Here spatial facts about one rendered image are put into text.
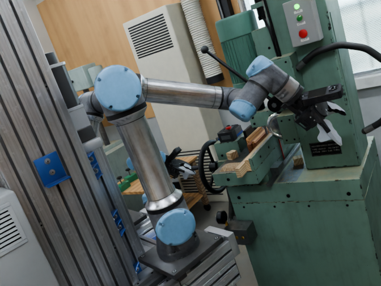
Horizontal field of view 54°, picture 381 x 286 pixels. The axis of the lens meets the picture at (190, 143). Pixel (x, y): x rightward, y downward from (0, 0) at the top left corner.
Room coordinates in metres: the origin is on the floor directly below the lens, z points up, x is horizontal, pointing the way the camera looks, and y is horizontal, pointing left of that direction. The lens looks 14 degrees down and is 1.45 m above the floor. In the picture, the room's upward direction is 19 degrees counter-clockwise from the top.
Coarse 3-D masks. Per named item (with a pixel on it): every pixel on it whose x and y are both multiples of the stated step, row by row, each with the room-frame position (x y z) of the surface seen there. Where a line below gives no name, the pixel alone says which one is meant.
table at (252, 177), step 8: (288, 144) 1.72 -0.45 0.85; (240, 152) 1.69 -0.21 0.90; (248, 152) 1.65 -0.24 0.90; (272, 152) 1.57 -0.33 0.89; (280, 152) 1.63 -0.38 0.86; (224, 160) 1.75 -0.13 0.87; (232, 160) 1.62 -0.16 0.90; (240, 160) 1.58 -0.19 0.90; (264, 160) 1.49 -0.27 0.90; (272, 160) 1.55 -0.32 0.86; (264, 168) 1.47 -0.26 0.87; (216, 176) 1.52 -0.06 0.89; (224, 176) 1.49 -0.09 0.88; (232, 176) 1.47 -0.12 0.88; (248, 176) 1.43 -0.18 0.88; (256, 176) 1.41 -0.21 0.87; (216, 184) 1.53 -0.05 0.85; (224, 184) 1.50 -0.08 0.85; (232, 184) 1.48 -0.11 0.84; (240, 184) 1.46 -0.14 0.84
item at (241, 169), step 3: (267, 135) 1.68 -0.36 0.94; (264, 138) 1.65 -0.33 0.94; (261, 141) 1.62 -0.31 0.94; (258, 144) 1.60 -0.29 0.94; (252, 150) 1.54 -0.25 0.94; (249, 153) 1.51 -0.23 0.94; (243, 162) 1.43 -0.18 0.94; (240, 165) 1.41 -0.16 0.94; (243, 165) 1.41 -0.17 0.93; (237, 168) 1.39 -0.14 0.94; (240, 168) 1.39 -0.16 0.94; (243, 168) 1.41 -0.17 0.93; (246, 168) 1.43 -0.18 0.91; (237, 171) 1.39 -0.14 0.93; (240, 171) 1.38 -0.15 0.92; (243, 171) 1.40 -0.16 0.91; (246, 171) 1.42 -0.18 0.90; (237, 174) 1.39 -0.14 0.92; (240, 174) 1.38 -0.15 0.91; (243, 174) 1.40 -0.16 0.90; (240, 177) 1.38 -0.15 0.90
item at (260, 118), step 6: (264, 108) 1.67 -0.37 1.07; (258, 114) 1.64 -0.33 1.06; (264, 114) 1.62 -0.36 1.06; (270, 114) 1.61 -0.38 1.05; (252, 120) 1.66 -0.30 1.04; (258, 120) 1.65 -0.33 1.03; (264, 120) 1.63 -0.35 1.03; (252, 126) 1.67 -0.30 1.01; (258, 126) 1.65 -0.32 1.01; (264, 126) 1.66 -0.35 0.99
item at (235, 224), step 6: (228, 222) 1.60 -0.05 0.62; (234, 222) 1.58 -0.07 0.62; (240, 222) 1.56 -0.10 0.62; (246, 222) 1.54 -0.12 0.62; (252, 222) 1.53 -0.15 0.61; (228, 228) 1.54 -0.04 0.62; (234, 228) 1.53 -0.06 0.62; (240, 228) 1.51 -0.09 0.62; (246, 228) 1.49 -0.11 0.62; (252, 228) 1.52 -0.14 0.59; (234, 234) 1.52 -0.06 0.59; (240, 234) 1.50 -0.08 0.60; (246, 234) 1.48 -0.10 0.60; (252, 234) 1.51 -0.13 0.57; (240, 240) 1.51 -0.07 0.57; (246, 240) 1.49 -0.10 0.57; (252, 240) 1.50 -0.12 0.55
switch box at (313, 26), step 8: (296, 0) 1.34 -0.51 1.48; (304, 0) 1.32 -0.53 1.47; (312, 0) 1.33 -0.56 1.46; (288, 8) 1.36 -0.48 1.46; (304, 8) 1.33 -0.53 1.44; (312, 8) 1.31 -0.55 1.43; (288, 16) 1.36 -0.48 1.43; (296, 16) 1.35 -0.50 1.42; (304, 16) 1.33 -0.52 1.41; (312, 16) 1.31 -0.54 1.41; (288, 24) 1.37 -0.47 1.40; (296, 24) 1.35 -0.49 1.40; (304, 24) 1.33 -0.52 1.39; (312, 24) 1.32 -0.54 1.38; (320, 24) 1.35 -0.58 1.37; (296, 32) 1.35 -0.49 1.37; (312, 32) 1.32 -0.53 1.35; (320, 32) 1.33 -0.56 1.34; (296, 40) 1.36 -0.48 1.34; (312, 40) 1.32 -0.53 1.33
